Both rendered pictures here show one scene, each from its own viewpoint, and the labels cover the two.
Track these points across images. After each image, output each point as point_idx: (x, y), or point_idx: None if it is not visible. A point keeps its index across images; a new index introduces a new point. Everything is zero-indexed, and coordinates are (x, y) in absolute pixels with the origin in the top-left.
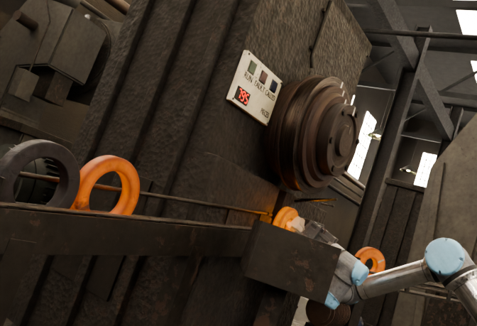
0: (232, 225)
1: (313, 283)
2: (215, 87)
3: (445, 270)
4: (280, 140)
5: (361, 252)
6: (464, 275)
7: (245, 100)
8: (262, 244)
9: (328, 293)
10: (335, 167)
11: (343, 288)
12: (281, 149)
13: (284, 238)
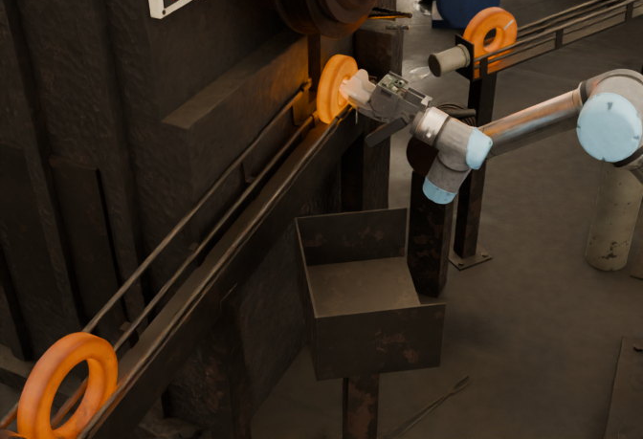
0: (257, 180)
1: (417, 353)
2: None
3: (611, 156)
4: None
5: (474, 30)
6: (642, 157)
7: None
8: (326, 341)
9: (436, 189)
10: None
11: (458, 177)
12: (286, 7)
13: (356, 324)
